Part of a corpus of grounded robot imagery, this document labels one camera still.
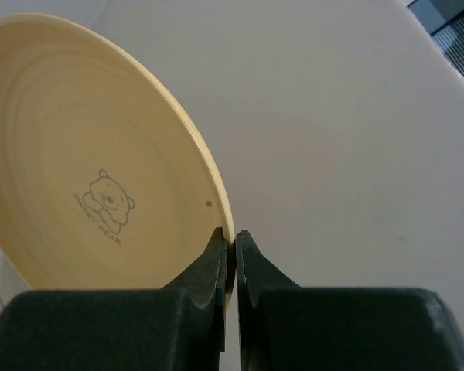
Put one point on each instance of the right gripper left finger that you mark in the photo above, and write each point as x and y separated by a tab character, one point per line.
177	327

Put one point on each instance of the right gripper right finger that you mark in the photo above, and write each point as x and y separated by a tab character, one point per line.
284	326

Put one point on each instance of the yellow plate front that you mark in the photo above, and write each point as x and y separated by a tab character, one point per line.
105	181

